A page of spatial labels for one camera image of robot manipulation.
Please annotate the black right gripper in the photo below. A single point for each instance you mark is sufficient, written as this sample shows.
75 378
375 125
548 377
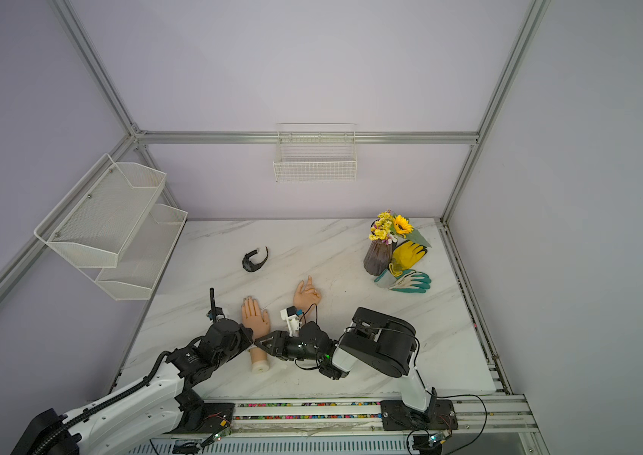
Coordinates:
281 341

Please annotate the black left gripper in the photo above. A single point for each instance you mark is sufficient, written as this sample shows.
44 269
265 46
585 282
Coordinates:
246 337

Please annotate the mannequin hand with white band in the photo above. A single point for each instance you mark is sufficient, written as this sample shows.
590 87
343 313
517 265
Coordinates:
258 320

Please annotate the mannequin hand with black watch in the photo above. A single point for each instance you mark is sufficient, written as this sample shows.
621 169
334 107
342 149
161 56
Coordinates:
306 296

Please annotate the black digital wrist watch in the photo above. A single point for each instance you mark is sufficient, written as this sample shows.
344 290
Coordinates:
254 260

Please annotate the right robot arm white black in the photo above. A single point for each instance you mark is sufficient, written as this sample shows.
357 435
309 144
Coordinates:
384 343

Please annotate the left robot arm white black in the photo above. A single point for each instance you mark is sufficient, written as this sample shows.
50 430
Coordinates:
163 401

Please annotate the green grey work glove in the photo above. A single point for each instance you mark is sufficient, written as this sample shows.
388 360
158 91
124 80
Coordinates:
409 282

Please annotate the yellow work glove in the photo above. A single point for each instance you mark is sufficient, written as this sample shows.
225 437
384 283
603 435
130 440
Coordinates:
405 256

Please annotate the white two-tier mesh shelf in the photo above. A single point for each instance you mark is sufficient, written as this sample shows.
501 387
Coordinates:
114 229

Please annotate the yellow artificial flower bouquet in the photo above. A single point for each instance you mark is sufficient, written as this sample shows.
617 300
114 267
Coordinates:
393 229

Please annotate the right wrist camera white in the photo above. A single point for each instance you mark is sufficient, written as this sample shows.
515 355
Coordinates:
292 316

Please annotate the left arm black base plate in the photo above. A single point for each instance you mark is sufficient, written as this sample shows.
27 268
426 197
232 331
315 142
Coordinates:
207 418

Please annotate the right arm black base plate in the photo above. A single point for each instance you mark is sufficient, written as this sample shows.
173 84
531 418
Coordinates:
397 417

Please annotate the white wire wall basket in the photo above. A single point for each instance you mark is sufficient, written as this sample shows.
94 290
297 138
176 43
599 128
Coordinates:
315 152

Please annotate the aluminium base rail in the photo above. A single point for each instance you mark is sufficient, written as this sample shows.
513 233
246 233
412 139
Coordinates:
491 424

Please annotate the aluminium frame profiles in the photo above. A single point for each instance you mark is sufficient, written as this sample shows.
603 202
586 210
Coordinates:
138 141

